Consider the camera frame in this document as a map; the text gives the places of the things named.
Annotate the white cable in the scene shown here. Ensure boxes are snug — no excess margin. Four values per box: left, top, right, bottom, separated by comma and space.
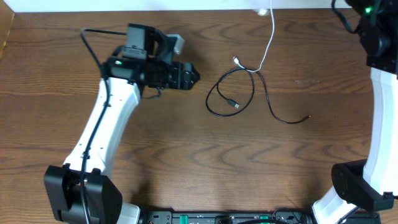
233, 0, 276, 73

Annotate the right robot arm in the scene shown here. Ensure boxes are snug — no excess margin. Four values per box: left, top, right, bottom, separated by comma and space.
305, 0, 397, 223

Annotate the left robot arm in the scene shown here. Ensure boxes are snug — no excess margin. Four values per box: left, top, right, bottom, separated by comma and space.
44, 24, 200, 224

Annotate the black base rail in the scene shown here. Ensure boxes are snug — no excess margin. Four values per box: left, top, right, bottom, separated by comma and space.
138, 210, 382, 224

